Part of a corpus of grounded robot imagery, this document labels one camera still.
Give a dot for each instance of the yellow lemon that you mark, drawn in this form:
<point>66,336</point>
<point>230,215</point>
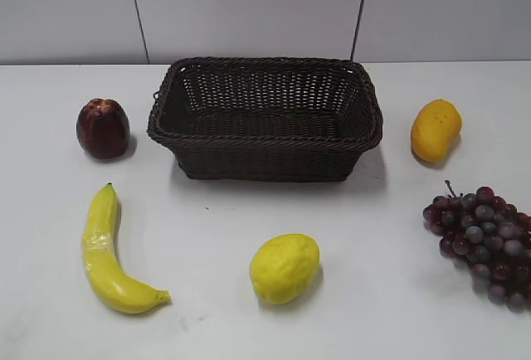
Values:
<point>284,268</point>

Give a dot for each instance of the yellow banana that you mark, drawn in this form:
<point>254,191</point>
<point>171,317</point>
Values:
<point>111,284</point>

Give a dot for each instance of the dark red apple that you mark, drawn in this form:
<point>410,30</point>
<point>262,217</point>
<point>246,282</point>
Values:
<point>102,129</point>

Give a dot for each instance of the purple grape bunch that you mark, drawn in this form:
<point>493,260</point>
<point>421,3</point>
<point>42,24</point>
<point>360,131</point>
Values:
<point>488,235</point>

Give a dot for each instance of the orange yellow mango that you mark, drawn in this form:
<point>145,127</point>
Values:
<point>434,130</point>

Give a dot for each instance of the dark brown woven basket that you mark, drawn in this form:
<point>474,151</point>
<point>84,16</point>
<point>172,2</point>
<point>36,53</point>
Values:
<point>271,119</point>

